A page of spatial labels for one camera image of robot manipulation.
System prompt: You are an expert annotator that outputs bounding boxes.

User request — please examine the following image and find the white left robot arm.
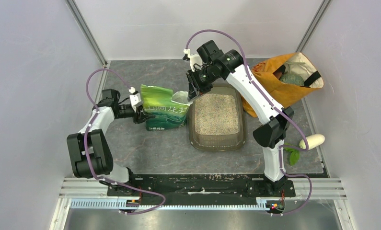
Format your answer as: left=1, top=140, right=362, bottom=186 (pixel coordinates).
left=67, top=87, right=147, bottom=196

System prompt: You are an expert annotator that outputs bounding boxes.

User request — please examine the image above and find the orange paper tote bag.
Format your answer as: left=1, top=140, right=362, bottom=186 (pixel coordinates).
left=250, top=52, right=324, bottom=108

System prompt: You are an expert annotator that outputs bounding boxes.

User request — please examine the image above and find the green cat litter bag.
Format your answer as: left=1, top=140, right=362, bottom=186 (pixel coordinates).
left=140, top=85, right=192, bottom=131

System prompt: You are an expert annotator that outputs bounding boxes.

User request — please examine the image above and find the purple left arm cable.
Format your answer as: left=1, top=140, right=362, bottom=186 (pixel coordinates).
left=84, top=68, right=166, bottom=216

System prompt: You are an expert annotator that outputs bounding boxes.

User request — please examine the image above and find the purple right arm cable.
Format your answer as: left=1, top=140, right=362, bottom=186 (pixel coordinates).
left=185, top=29, right=313, bottom=216

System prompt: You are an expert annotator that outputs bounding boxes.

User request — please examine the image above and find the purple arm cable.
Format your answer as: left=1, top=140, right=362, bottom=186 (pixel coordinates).
left=185, top=29, right=313, bottom=216
left=84, top=68, right=166, bottom=216

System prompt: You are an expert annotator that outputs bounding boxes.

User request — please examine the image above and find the aluminium front frame rail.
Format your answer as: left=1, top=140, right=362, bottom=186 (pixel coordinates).
left=58, top=178, right=347, bottom=200

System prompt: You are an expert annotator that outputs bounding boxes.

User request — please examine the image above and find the aluminium frame post right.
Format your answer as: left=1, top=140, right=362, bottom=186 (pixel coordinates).
left=296, top=0, right=332, bottom=52

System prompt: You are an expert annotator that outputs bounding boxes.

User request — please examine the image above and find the aluminium frame post left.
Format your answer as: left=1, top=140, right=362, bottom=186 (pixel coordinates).
left=65, top=0, right=108, bottom=67

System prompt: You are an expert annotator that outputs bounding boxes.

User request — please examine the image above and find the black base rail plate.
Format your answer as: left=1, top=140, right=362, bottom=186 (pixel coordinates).
left=100, top=173, right=299, bottom=206

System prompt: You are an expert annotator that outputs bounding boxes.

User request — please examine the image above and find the brown translucent litter box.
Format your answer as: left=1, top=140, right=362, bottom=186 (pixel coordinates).
left=188, top=83, right=247, bottom=151

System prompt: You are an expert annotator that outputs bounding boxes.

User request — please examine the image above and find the green knitted ball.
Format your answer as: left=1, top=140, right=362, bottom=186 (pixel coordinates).
left=279, top=73, right=305, bottom=86

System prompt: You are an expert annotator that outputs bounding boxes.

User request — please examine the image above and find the aluminium frame post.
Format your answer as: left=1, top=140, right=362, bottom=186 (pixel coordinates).
left=296, top=0, right=332, bottom=52
left=65, top=0, right=108, bottom=67

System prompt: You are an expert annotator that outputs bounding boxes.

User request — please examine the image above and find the white toothed cable strip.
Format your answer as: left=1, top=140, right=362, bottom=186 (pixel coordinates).
left=70, top=197, right=270, bottom=211

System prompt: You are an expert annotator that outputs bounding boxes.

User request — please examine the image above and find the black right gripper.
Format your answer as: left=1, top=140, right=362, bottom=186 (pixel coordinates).
left=186, top=64, right=220, bottom=101

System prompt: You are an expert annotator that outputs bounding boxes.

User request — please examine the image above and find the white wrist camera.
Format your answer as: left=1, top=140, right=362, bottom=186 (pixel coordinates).
left=128, top=87, right=143, bottom=112
left=183, top=48, right=203, bottom=72

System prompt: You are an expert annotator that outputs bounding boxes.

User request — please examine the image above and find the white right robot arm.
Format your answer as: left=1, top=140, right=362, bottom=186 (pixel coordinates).
left=183, top=40, right=294, bottom=196

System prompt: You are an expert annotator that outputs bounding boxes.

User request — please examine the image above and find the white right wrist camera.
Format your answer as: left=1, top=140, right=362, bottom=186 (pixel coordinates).
left=183, top=48, right=203, bottom=72

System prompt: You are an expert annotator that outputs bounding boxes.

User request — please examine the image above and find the white toy radish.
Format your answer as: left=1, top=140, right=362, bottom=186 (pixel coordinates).
left=284, top=134, right=325, bottom=166

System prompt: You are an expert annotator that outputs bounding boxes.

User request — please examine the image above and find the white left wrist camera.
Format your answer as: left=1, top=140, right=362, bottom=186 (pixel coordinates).
left=128, top=87, right=143, bottom=112

